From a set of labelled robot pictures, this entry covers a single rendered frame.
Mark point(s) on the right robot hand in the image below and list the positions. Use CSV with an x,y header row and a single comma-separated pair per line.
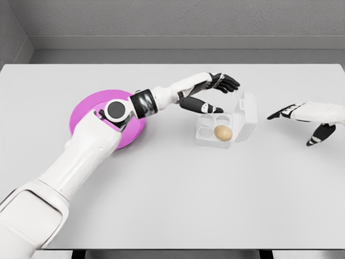
x,y
307,112

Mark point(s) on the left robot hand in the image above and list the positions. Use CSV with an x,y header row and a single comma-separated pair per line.
x,y
188,82

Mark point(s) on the clear plastic egg box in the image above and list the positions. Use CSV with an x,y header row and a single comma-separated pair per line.
x,y
234,118

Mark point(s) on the brown egg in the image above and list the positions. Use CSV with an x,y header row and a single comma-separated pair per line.
x,y
223,132

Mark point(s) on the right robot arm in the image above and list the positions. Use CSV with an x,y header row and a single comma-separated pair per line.
x,y
340,114

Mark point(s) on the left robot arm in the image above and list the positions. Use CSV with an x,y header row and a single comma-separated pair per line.
x,y
81,151

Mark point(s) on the pink round plate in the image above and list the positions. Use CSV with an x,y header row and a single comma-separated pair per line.
x,y
86,108

